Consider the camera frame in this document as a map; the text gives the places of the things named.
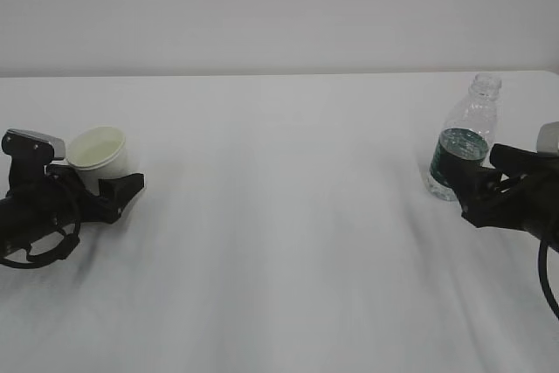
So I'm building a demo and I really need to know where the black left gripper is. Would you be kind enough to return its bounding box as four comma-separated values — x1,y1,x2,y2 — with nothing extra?
1,165,145,238

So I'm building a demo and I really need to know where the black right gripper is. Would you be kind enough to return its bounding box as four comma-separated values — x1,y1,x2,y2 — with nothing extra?
439,145,558,251

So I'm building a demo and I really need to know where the white paper cup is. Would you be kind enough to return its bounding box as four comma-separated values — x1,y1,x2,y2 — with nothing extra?
66,126,135,195

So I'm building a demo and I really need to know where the clear plastic water bottle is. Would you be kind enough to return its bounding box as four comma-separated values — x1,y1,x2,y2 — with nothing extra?
427,73,502,201

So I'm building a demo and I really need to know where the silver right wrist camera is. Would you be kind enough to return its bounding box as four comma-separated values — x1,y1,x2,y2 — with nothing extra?
536,121,559,157

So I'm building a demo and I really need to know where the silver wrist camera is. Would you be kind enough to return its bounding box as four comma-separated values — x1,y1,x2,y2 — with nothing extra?
536,121,559,157
1,128,66,165

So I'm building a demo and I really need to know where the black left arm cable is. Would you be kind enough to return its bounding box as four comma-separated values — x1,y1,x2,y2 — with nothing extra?
0,171,83,270

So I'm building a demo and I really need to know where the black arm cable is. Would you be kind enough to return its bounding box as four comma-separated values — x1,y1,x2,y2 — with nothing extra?
536,237,559,321
0,171,83,270

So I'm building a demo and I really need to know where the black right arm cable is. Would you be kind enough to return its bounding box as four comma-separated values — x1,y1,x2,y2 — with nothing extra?
536,237,559,321

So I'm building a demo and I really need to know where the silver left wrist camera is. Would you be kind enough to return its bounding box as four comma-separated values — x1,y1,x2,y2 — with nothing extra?
1,128,66,165

